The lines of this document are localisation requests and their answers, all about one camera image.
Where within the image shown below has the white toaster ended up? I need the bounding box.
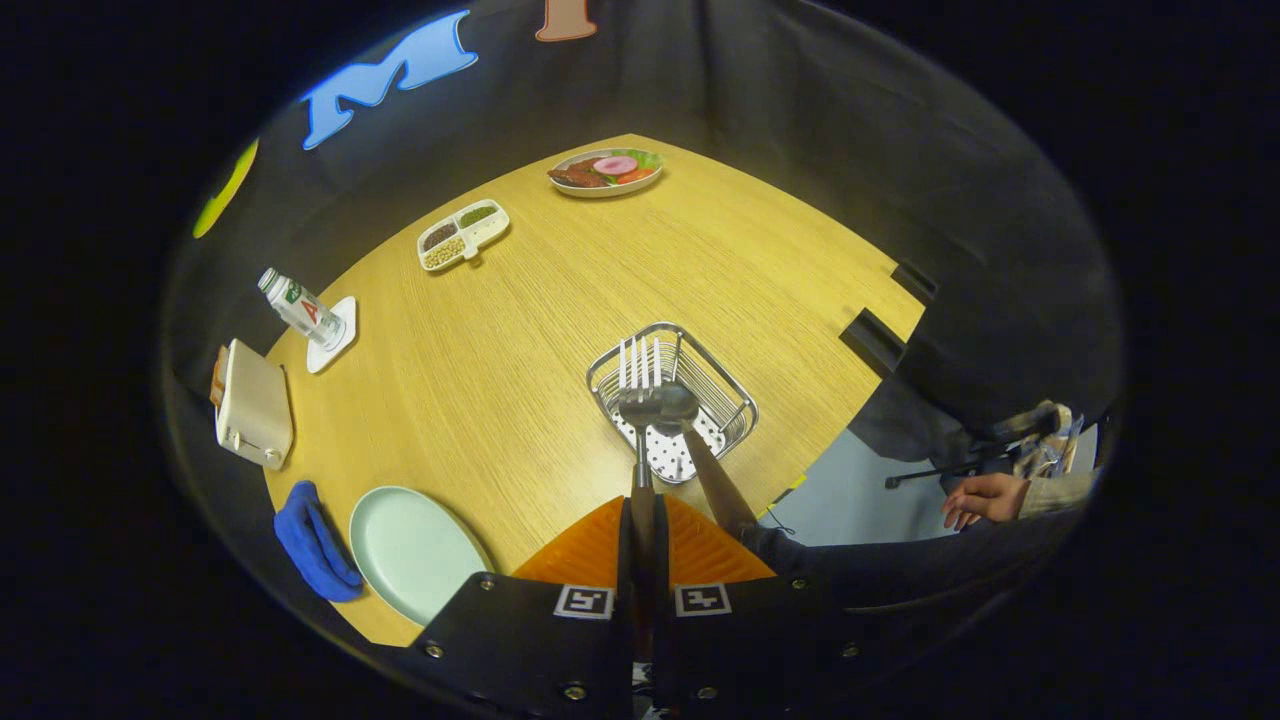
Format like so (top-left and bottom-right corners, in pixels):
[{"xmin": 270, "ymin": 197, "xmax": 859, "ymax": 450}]
[{"xmin": 215, "ymin": 339, "xmax": 295, "ymax": 471}]

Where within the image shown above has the metal spoon with wooden handle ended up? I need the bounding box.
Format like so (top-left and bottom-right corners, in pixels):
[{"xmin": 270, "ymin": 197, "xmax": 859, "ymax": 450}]
[{"xmin": 650, "ymin": 383, "xmax": 761, "ymax": 541}]

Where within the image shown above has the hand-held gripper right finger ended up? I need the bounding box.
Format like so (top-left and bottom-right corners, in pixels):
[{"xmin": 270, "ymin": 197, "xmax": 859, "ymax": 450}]
[{"xmin": 650, "ymin": 492, "xmax": 881, "ymax": 720}]

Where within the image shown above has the white drink bottle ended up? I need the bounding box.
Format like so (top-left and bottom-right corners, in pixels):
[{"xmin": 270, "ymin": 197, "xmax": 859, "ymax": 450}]
[{"xmin": 257, "ymin": 267, "xmax": 347, "ymax": 351}]

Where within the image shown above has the black metal rod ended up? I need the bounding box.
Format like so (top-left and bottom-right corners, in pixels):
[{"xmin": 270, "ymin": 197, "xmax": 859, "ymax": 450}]
[{"xmin": 885, "ymin": 455, "xmax": 1001, "ymax": 491}]

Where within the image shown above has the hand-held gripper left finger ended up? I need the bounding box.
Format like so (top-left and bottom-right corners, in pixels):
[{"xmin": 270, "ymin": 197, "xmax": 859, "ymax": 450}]
[{"xmin": 405, "ymin": 495, "xmax": 637, "ymax": 720}]

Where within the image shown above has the pale green round plate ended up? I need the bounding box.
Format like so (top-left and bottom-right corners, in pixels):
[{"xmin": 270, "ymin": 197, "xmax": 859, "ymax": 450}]
[{"xmin": 348, "ymin": 486, "xmax": 493, "ymax": 628}]

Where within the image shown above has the white square coaster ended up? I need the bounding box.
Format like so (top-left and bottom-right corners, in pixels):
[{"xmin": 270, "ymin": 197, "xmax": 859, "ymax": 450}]
[{"xmin": 305, "ymin": 296, "xmax": 358, "ymax": 375}]

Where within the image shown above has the oval white plate of food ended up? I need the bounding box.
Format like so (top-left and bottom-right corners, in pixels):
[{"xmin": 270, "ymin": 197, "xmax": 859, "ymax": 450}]
[{"xmin": 547, "ymin": 148, "xmax": 665, "ymax": 199}]

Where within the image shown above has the metal fork with wooden handle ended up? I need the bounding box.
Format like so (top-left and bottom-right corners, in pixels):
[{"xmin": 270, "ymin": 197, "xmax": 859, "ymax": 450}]
[{"xmin": 617, "ymin": 336, "xmax": 664, "ymax": 601}]

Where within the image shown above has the white divided tray of beans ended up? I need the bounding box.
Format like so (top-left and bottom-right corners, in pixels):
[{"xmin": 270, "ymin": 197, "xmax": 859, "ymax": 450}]
[{"xmin": 417, "ymin": 199, "xmax": 511, "ymax": 273}]

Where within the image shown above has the metal wire basket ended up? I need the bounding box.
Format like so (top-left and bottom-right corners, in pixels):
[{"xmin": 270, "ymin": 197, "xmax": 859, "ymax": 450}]
[{"xmin": 586, "ymin": 322, "xmax": 759, "ymax": 486}]

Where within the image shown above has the blue folded towel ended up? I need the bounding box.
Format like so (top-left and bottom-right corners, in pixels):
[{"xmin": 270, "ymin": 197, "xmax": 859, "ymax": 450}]
[{"xmin": 273, "ymin": 481, "xmax": 364, "ymax": 603}]

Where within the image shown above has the black table clamp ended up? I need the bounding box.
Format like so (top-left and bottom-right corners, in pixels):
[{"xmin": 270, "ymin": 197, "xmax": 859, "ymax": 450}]
[
  {"xmin": 890, "ymin": 261, "xmax": 939, "ymax": 306},
  {"xmin": 838, "ymin": 308, "xmax": 907, "ymax": 379}
]

